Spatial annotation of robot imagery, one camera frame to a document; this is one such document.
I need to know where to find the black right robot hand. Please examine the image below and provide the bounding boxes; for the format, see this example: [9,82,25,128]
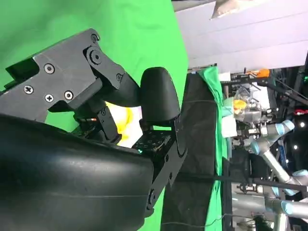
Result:
[0,28,188,231]

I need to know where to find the orange and white bread roll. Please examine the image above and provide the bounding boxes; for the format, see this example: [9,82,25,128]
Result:
[105,102,145,148]

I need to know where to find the black backdrop curtain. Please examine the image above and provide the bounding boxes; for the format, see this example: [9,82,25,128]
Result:
[160,69,233,228]

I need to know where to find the green cloth in workshop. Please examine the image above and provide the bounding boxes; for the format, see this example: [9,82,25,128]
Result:
[197,66,231,227]

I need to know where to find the green table cloth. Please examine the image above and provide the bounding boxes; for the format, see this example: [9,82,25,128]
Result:
[0,0,190,231]

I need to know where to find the white box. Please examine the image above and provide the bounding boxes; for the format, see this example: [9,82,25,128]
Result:
[221,116,238,138]

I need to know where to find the pale green cloth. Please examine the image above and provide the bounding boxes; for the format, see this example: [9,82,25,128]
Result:
[221,97,238,118]

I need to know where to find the clear bag with yellow item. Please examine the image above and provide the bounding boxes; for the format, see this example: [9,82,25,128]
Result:
[232,86,262,121]

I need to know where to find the black metal machine frame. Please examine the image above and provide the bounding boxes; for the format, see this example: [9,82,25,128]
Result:
[220,69,308,106]

